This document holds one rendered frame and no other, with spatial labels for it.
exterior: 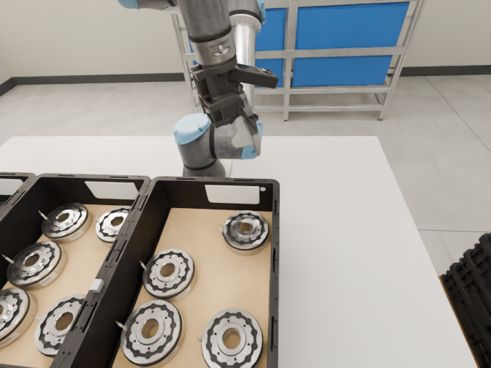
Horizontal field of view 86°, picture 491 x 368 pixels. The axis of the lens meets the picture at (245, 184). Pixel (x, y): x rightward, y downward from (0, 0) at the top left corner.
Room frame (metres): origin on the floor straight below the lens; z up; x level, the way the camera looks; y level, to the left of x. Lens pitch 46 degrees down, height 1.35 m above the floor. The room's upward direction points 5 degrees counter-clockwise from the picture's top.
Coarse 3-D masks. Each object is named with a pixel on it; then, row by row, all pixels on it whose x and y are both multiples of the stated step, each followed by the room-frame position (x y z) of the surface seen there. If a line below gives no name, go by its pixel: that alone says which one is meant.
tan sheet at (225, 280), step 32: (192, 224) 0.39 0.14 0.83; (192, 256) 0.30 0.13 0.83; (224, 256) 0.29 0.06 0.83; (256, 256) 0.29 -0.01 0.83; (192, 288) 0.23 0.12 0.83; (224, 288) 0.22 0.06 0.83; (256, 288) 0.22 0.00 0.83; (192, 320) 0.17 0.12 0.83; (256, 320) 0.16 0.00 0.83; (192, 352) 0.12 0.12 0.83
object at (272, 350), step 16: (160, 176) 0.46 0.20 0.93; (176, 176) 0.46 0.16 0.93; (144, 208) 0.37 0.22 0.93; (272, 224) 0.30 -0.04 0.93; (128, 240) 0.29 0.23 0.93; (272, 240) 0.26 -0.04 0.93; (272, 256) 0.23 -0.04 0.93; (112, 272) 0.23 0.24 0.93; (272, 272) 0.20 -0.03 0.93; (272, 288) 0.17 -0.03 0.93; (96, 304) 0.17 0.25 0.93; (272, 304) 0.15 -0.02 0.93; (272, 320) 0.13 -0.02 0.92; (80, 336) 0.13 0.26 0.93; (272, 336) 0.11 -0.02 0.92; (272, 352) 0.09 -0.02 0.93
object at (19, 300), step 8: (8, 288) 0.25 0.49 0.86; (16, 288) 0.24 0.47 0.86; (0, 296) 0.23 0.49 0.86; (8, 296) 0.23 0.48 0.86; (16, 296) 0.23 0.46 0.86; (24, 296) 0.23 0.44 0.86; (16, 304) 0.21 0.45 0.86; (24, 304) 0.21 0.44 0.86; (16, 312) 0.20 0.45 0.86; (24, 312) 0.20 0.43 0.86; (8, 320) 0.19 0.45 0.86; (16, 320) 0.18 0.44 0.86; (0, 328) 0.17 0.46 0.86; (8, 328) 0.17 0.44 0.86; (0, 336) 0.16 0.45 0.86
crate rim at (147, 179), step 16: (48, 176) 0.50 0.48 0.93; (64, 176) 0.49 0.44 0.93; (80, 176) 0.49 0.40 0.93; (96, 176) 0.48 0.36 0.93; (112, 176) 0.48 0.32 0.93; (128, 176) 0.47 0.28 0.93; (144, 176) 0.47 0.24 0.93; (144, 192) 0.41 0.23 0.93; (0, 224) 0.36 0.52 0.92; (128, 224) 0.33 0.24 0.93; (112, 256) 0.26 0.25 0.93; (80, 320) 0.15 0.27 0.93; (64, 352) 0.11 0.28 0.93
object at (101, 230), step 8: (120, 208) 0.43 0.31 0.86; (128, 208) 0.43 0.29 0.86; (104, 216) 0.41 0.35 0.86; (96, 224) 0.39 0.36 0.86; (104, 224) 0.39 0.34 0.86; (96, 232) 0.36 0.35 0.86; (104, 232) 0.36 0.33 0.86; (112, 232) 0.36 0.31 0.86; (104, 240) 0.34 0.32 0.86; (112, 240) 0.34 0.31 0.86
